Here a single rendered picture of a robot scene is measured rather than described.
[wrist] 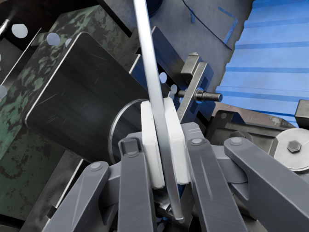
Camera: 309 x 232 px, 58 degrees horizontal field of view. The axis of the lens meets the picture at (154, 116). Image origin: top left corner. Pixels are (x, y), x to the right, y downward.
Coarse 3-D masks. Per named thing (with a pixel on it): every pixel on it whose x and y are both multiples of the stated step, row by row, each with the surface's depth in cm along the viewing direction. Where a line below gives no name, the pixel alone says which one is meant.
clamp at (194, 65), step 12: (192, 60) 62; (192, 72) 60; (204, 72) 60; (192, 84) 59; (204, 84) 60; (180, 96) 62; (192, 96) 58; (204, 96) 58; (216, 96) 56; (180, 108) 58; (192, 108) 58; (180, 120) 56; (192, 120) 59
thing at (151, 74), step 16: (144, 0) 18; (144, 16) 18; (144, 32) 18; (144, 48) 18; (144, 64) 18; (160, 96) 18; (160, 112) 18; (160, 128) 18; (160, 144) 19; (176, 192) 21; (176, 208) 23
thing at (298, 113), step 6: (300, 102) 33; (306, 102) 33; (300, 108) 33; (306, 108) 33; (300, 114) 33; (306, 114) 32; (300, 120) 33; (306, 120) 32; (300, 126) 34; (306, 126) 34
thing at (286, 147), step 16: (224, 128) 38; (240, 128) 40; (256, 128) 39; (272, 128) 38; (256, 144) 34; (272, 144) 33; (288, 144) 33; (304, 144) 33; (288, 160) 33; (304, 160) 32; (304, 176) 32; (240, 208) 32; (256, 224) 33
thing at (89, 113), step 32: (64, 64) 34; (96, 64) 37; (64, 96) 34; (96, 96) 37; (128, 96) 42; (32, 128) 32; (64, 128) 35; (96, 128) 38; (128, 128) 42; (96, 160) 39
